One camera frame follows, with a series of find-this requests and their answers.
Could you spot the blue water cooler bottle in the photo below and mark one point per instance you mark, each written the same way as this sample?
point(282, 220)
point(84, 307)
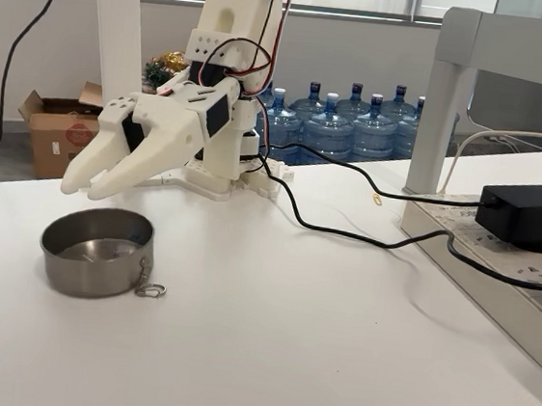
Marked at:
point(354, 106)
point(312, 105)
point(400, 107)
point(374, 136)
point(284, 127)
point(406, 135)
point(328, 131)

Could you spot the tinsel christmas wreath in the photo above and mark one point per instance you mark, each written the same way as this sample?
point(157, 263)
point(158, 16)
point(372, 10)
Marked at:
point(161, 68)

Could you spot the large black power adapter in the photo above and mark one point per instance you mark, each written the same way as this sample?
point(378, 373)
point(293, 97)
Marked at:
point(522, 215)

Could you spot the small metal carabiner clip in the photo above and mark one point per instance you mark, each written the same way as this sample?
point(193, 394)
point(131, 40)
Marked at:
point(151, 291)

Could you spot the long white power strip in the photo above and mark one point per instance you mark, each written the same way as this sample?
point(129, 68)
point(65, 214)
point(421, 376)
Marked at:
point(435, 213)

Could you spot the round metal bowl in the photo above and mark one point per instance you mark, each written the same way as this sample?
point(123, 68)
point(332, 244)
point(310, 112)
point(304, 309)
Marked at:
point(88, 278)

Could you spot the yellow paper clip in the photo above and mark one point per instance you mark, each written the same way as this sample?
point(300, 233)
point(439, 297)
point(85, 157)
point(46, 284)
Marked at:
point(376, 199)

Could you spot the white stand post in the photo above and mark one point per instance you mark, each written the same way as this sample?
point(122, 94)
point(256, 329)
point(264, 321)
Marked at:
point(115, 26)

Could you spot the white desk shelf riser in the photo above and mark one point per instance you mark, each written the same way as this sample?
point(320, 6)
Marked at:
point(458, 38)

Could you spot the open brown cardboard box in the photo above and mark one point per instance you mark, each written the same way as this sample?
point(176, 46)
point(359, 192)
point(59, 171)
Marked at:
point(49, 141)

